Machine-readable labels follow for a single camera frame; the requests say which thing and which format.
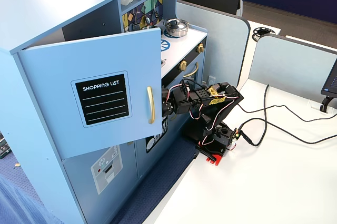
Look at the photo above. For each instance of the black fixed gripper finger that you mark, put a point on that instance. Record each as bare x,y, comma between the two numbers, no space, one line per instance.
166,94

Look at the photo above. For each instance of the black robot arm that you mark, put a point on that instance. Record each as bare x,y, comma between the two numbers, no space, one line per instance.
223,97

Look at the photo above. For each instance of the silver toy ladle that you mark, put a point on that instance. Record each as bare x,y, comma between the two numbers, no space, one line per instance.
147,19

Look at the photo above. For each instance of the lidded steel pot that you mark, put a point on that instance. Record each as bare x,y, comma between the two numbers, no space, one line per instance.
176,28

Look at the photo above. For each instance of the ice dispenser fridge door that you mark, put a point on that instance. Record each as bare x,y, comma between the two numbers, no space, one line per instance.
79,182

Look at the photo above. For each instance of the black monitor stand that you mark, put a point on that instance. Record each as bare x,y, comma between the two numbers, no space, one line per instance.
325,103

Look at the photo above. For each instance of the shopping list fridge door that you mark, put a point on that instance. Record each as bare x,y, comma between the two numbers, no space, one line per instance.
52,90

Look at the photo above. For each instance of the blue toy kitchen cabinet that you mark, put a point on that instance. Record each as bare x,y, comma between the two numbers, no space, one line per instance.
39,11

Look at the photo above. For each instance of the dishwasher print cabinet door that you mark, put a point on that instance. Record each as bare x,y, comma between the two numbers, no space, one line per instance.
158,158

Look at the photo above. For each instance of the lit computer monitor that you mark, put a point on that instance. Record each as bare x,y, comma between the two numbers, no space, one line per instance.
331,79

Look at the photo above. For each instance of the white wall socket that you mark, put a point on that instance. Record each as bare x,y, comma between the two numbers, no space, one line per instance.
211,79

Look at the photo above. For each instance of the wide grey desk divider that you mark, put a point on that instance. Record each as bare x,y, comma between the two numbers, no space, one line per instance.
289,66

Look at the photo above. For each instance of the green parts box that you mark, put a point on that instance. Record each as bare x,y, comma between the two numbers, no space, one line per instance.
4,147

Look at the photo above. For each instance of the blue oven door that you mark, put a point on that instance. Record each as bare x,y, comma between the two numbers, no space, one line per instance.
192,76

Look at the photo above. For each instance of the light blue cloth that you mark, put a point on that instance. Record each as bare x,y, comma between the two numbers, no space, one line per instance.
18,203

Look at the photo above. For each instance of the rounded grey desk divider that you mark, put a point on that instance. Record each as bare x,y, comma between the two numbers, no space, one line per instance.
223,45

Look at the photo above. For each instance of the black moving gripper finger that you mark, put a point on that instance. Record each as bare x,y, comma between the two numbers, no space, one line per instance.
168,107

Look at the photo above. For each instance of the red table clamp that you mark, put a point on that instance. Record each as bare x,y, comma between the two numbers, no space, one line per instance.
213,158

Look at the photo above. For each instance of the gold stove knob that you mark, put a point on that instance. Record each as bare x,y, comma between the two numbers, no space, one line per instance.
182,65
200,48

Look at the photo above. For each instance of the black toy spatula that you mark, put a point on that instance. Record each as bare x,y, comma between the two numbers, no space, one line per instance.
136,26

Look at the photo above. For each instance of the black filament spool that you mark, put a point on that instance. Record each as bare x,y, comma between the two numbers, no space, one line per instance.
263,32

